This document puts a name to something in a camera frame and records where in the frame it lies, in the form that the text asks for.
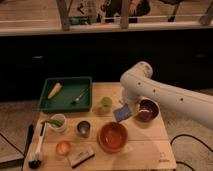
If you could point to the wooden block eraser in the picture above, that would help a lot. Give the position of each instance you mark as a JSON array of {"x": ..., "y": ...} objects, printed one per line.
[{"x": 81, "y": 156}]

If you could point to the teal object on shelf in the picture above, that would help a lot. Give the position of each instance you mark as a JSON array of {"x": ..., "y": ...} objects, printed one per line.
[{"x": 79, "y": 20}]

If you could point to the orange bowl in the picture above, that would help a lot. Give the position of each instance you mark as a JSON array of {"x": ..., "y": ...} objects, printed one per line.
[{"x": 112, "y": 137}]

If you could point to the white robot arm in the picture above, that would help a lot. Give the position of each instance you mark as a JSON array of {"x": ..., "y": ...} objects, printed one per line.
[{"x": 137, "y": 82}]

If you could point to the yellow corn cob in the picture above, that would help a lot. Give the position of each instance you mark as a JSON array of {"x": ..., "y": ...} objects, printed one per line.
[{"x": 57, "y": 87}]

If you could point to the metal spoon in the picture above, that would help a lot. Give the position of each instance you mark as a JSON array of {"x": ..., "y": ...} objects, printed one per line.
[{"x": 77, "y": 99}]

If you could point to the green vegetable toy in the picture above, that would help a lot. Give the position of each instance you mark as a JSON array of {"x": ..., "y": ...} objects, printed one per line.
[{"x": 53, "y": 122}]

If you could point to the white mug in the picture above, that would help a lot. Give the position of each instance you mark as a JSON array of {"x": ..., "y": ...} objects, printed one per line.
[{"x": 62, "y": 119}]

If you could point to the blue sponge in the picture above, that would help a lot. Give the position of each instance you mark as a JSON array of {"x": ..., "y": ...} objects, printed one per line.
[{"x": 122, "y": 113}]

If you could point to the green plastic cup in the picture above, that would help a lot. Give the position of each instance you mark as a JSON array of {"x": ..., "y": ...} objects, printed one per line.
[{"x": 105, "y": 105}]

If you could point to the orange fruit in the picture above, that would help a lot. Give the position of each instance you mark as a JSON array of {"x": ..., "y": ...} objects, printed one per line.
[{"x": 63, "y": 148}]

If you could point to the purple bowl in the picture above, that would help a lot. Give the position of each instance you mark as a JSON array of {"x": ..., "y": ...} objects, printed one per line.
[{"x": 148, "y": 110}]

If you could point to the metal cup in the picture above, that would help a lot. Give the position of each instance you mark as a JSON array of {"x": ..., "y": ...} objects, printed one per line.
[{"x": 83, "y": 129}]

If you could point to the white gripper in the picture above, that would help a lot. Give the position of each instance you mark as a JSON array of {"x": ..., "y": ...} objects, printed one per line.
[{"x": 131, "y": 100}]

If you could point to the green plastic tray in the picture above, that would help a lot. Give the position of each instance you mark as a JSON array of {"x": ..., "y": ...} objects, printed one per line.
[{"x": 71, "y": 88}]

